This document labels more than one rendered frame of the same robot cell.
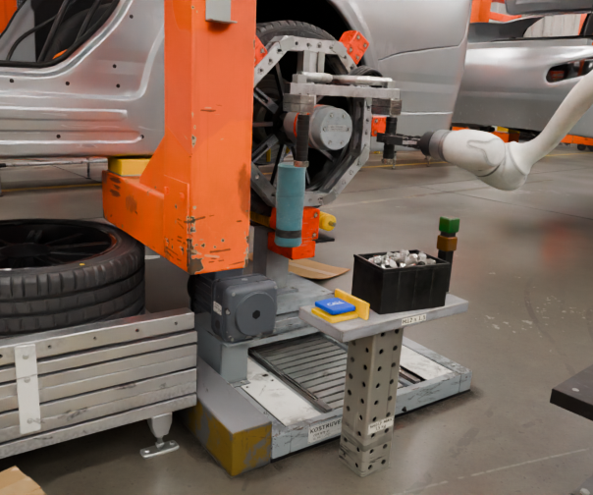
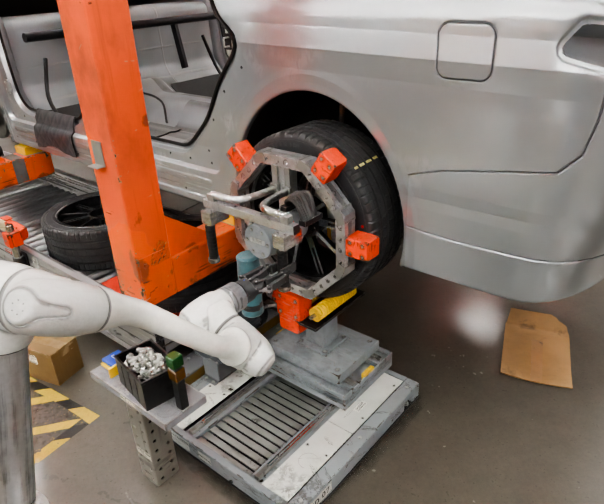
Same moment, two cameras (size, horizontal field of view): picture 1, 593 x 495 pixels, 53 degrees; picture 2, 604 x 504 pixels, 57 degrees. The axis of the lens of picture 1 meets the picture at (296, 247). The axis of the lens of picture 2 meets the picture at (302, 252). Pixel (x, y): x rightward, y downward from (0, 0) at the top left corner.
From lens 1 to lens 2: 2.53 m
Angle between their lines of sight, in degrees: 71
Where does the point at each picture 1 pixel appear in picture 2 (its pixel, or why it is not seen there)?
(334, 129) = (255, 241)
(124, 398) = (133, 340)
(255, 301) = not seen: hidden behind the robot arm
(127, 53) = (214, 143)
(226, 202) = (127, 267)
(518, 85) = not seen: outside the picture
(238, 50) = (112, 182)
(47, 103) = (179, 168)
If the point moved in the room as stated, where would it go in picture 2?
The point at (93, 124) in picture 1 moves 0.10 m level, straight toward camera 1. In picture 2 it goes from (198, 184) to (177, 189)
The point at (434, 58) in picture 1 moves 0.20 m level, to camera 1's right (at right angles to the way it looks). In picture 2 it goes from (501, 184) to (546, 210)
